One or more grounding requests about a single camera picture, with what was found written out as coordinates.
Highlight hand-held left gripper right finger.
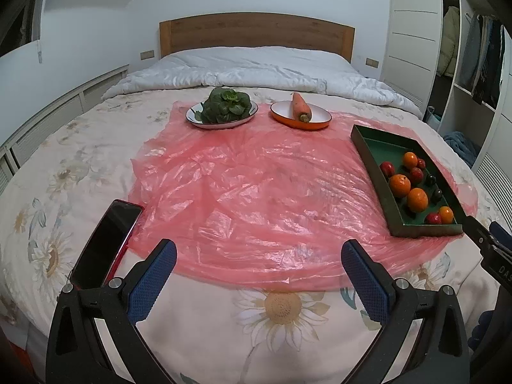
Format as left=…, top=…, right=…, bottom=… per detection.
left=341, top=240, right=470, bottom=384

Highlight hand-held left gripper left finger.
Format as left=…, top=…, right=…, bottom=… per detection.
left=46, top=239, right=178, bottom=384

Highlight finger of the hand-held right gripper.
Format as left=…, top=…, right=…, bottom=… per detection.
left=463, top=215, right=507, bottom=254
left=490, top=221, right=512, bottom=249

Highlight green cardboard box tray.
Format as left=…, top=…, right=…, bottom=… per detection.
left=351, top=125, right=467, bottom=238

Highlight red smartphone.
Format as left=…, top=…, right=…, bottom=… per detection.
left=70, top=199, right=145, bottom=291

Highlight blue folded blanket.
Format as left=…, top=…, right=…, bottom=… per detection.
left=443, top=131, right=478, bottom=164

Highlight floral bedsheet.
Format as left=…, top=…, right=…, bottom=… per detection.
left=0, top=84, right=512, bottom=384

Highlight white bag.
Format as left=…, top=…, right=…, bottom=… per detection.
left=425, top=106, right=441, bottom=131

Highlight pink plastic sheet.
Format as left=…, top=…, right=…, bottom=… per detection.
left=131, top=102, right=478, bottom=291

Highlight white oval plate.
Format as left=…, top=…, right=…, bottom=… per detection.
left=186, top=101, right=259, bottom=130

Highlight hanging dark clothes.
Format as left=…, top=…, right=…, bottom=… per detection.
left=460, top=14, right=506, bottom=107

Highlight carrot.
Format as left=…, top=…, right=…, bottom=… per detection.
left=291, top=93, right=312, bottom=123

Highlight orange enamel bowl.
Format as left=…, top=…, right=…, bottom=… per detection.
left=270, top=100, right=332, bottom=130

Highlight green leafy vegetable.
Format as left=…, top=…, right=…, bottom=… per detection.
left=200, top=87, right=252, bottom=124

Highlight green puffer jacket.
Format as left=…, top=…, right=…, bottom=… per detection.
left=436, top=6, right=460, bottom=78

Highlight white wardrobe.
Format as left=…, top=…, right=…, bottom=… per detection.
left=380, top=0, right=512, bottom=172

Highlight white duvet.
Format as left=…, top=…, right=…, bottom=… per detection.
left=102, top=46, right=420, bottom=108

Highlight wooden headboard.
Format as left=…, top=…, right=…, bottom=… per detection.
left=159, top=13, right=356, bottom=64

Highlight white slatted wall panel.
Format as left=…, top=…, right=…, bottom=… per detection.
left=476, top=156, right=512, bottom=212

